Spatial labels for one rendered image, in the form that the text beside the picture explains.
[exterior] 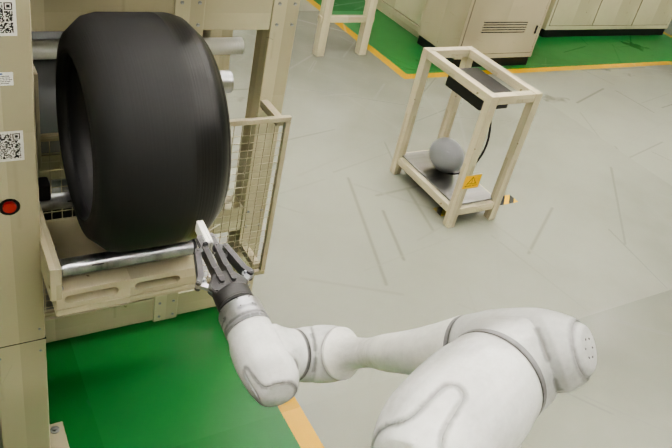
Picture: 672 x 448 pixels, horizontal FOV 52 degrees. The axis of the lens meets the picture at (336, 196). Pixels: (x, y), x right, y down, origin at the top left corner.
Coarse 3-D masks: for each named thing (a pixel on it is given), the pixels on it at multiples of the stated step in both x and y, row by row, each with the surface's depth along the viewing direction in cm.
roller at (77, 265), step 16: (192, 240) 184; (80, 256) 170; (96, 256) 171; (112, 256) 173; (128, 256) 174; (144, 256) 176; (160, 256) 179; (176, 256) 181; (64, 272) 167; (80, 272) 169
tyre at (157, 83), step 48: (96, 48) 148; (144, 48) 151; (192, 48) 156; (96, 96) 145; (144, 96) 146; (192, 96) 151; (96, 144) 147; (144, 144) 146; (192, 144) 151; (96, 192) 152; (144, 192) 150; (192, 192) 156; (96, 240) 164; (144, 240) 161
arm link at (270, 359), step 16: (256, 320) 131; (240, 336) 128; (256, 336) 127; (272, 336) 128; (288, 336) 131; (304, 336) 134; (240, 352) 127; (256, 352) 125; (272, 352) 125; (288, 352) 128; (304, 352) 131; (240, 368) 126; (256, 368) 124; (272, 368) 124; (288, 368) 125; (304, 368) 131; (256, 384) 124; (272, 384) 123; (288, 384) 124; (256, 400) 125; (272, 400) 124; (288, 400) 127
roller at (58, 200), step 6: (60, 192) 190; (66, 192) 190; (54, 198) 188; (60, 198) 188; (66, 198) 189; (42, 204) 186; (48, 204) 187; (54, 204) 187; (60, 204) 188; (66, 204) 189; (72, 204) 190; (42, 210) 187; (48, 210) 188
